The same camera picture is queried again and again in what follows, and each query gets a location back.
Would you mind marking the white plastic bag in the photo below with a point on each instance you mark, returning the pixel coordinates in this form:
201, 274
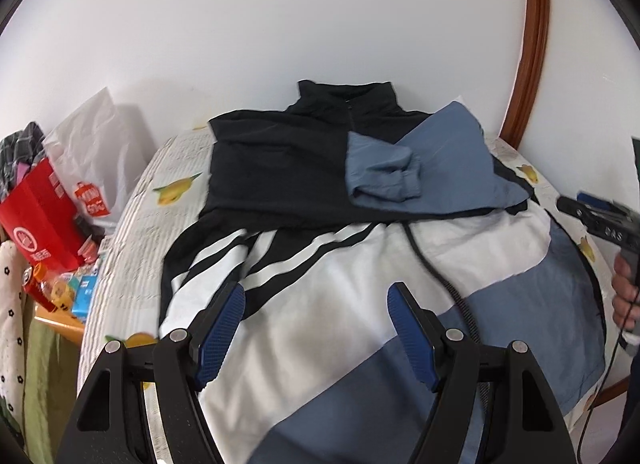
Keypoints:
95, 143

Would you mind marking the orange plastic bottle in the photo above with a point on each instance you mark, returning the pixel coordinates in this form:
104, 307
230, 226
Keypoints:
55, 291

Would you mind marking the red paper bag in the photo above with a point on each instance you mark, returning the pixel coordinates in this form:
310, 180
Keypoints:
40, 209

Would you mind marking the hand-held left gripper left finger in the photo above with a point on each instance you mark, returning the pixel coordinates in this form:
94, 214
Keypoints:
225, 329

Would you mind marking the wooden stand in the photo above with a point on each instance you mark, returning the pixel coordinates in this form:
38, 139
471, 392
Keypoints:
60, 322

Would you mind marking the fruit print bed sheet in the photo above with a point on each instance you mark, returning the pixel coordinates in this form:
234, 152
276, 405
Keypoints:
145, 224

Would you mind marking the wooden bed frame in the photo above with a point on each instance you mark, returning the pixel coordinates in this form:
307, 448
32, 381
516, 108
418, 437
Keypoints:
607, 391

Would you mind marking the green cloth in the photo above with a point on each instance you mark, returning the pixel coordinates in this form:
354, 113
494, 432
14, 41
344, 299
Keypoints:
45, 384

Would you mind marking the black white blue jacket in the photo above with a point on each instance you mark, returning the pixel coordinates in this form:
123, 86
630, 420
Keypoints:
310, 168

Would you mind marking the brown wooden frame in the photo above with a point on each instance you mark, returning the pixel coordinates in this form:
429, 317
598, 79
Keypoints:
532, 43

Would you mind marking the white dotted cloth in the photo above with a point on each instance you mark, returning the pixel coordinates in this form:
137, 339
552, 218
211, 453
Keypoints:
10, 304

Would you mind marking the plaid cloth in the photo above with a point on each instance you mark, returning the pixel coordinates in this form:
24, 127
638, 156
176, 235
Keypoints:
20, 143

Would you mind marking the person's right hand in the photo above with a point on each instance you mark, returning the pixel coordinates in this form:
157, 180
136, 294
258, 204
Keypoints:
625, 289

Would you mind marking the blue box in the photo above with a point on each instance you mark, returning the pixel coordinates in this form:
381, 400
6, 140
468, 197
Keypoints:
85, 294

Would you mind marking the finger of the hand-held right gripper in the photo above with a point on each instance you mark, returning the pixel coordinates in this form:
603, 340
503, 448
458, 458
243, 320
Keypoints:
592, 198
575, 207

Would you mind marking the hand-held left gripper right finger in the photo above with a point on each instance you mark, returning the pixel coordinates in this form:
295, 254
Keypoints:
407, 329

